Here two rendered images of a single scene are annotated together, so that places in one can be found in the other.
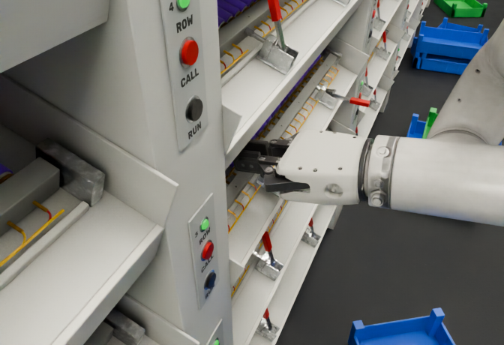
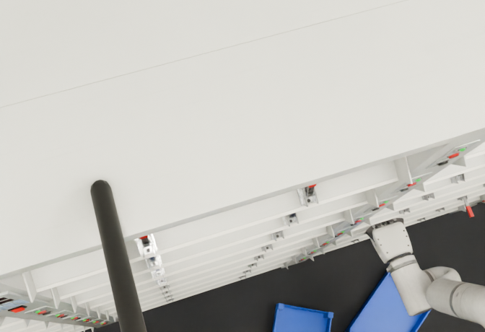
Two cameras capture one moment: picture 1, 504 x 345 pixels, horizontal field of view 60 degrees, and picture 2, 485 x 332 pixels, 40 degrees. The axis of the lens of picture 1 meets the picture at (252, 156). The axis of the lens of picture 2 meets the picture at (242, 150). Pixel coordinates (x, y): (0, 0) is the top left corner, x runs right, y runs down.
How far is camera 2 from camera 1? 1.61 m
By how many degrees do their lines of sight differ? 40
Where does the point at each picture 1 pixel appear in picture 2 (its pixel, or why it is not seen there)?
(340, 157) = (392, 249)
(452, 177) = (405, 289)
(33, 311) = not seen: hidden behind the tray
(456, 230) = not seen: outside the picture
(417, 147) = (408, 272)
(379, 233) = (470, 240)
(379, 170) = (393, 265)
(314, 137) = (398, 231)
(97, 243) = not seen: hidden behind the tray
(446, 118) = (438, 271)
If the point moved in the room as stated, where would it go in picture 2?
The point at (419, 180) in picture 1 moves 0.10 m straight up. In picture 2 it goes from (398, 280) to (409, 277)
